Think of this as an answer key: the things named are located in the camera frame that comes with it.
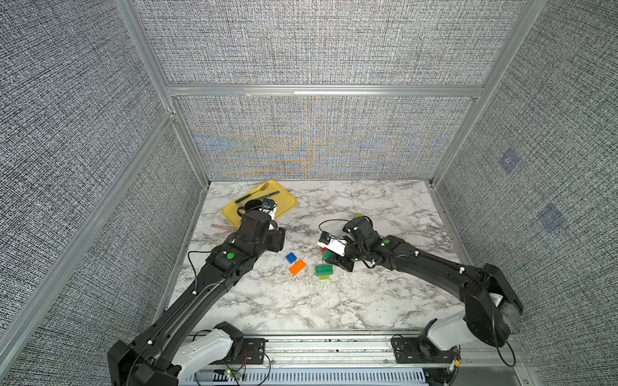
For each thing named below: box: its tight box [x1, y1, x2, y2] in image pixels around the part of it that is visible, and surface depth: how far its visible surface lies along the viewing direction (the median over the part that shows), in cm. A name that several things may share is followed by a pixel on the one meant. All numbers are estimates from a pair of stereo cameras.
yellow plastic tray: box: [222, 180, 297, 230], surface depth 117 cm
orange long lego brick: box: [288, 258, 307, 276], surface depth 94 cm
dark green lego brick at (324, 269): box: [314, 264, 334, 276], surface depth 87 cm
